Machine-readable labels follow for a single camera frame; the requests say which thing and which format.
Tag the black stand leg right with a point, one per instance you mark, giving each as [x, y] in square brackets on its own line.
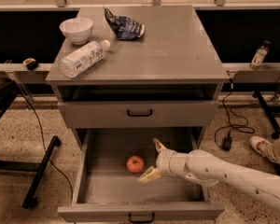
[269, 110]

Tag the crumpled blue chip bag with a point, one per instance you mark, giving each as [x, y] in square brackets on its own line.
[123, 27]

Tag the white red sneaker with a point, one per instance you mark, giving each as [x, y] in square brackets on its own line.
[260, 145]

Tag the white bowl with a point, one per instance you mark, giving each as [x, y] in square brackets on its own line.
[77, 30]

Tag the clear plastic water bottle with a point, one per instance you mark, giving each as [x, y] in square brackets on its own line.
[82, 59]

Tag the closed grey top drawer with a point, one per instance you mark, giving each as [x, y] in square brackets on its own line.
[137, 114]

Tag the black stand leg left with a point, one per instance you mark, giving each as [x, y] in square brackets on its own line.
[30, 200]

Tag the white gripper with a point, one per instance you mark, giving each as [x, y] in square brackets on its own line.
[162, 162]

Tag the open grey middle drawer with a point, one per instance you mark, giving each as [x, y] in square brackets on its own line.
[105, 191]

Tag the small glass bottle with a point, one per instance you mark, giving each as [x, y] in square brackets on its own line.
[260, 55]

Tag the black stand leg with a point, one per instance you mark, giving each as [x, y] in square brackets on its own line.
[30, 200]
[269, 110]

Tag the red apple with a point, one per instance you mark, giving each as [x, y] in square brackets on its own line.
[135, 164]

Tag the grey drawer cabinet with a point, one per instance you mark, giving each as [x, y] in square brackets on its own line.
[173, 60]

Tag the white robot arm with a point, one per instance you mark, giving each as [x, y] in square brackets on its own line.
[203, 168]

